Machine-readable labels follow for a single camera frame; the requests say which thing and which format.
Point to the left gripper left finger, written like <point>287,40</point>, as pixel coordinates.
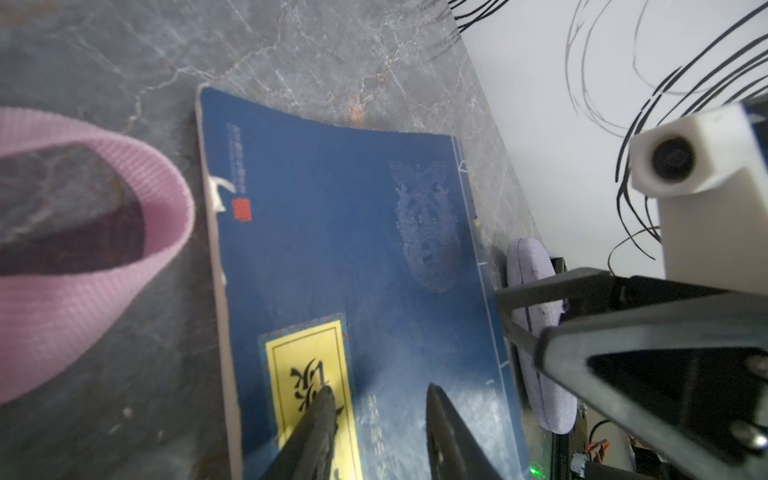
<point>308,454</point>

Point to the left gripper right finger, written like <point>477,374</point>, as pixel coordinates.
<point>452,449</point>

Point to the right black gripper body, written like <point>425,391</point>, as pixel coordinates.
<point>681,367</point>

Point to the blue book yellow label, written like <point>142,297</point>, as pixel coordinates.
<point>348,258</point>

